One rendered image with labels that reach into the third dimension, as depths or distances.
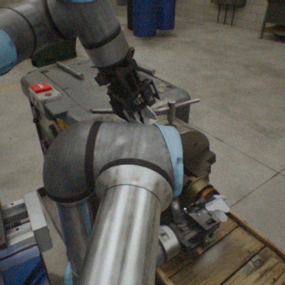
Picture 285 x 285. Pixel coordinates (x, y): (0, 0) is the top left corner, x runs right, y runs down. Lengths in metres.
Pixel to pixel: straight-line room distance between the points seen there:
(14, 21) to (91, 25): 0.11
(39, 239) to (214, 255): 0.52
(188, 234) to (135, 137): 0.36
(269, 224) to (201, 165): 1.51
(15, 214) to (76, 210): 0.30
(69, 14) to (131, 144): 0.22
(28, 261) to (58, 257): 1.26
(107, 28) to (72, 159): 0.22
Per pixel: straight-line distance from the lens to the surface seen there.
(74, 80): 1.12
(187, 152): 0.86
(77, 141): 0.43
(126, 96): 0.54
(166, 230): 0.68
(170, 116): 0.78
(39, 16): 0.49
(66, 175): 0.45
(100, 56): 0.49
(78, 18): 0.47
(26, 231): 0.75
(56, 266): 2.02
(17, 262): 0.80
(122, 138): 0.41
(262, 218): 2.35
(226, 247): 0.98
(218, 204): 0.78
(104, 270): 0.31
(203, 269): 0.92
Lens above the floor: 1.66
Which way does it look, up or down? 34 degrees down
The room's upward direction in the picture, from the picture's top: straight up
